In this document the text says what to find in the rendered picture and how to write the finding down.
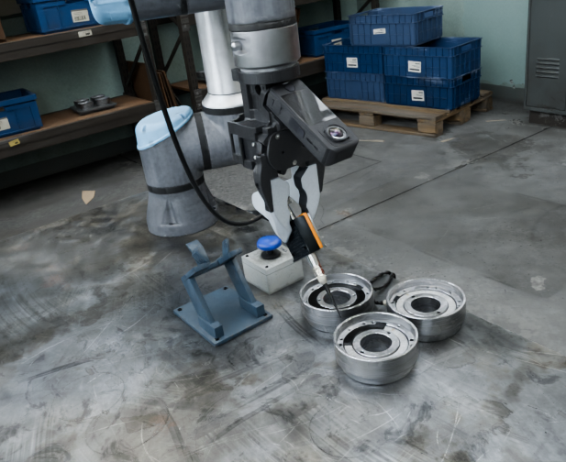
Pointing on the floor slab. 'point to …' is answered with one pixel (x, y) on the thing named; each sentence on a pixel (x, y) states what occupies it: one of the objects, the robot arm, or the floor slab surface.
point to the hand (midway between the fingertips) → (298, 229)
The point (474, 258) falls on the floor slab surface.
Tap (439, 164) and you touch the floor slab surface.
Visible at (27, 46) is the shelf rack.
